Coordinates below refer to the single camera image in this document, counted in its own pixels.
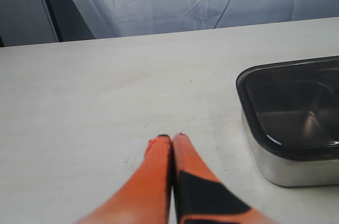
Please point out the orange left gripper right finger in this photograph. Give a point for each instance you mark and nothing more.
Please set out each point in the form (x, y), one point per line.
(200, 197)

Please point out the stainless steel lunch box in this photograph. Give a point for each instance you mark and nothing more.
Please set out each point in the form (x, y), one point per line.
(289, 173)

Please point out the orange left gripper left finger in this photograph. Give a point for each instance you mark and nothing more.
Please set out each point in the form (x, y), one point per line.
(145, 196)

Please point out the dark transparent box lid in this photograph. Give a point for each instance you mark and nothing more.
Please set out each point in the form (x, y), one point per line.
(291, 107)

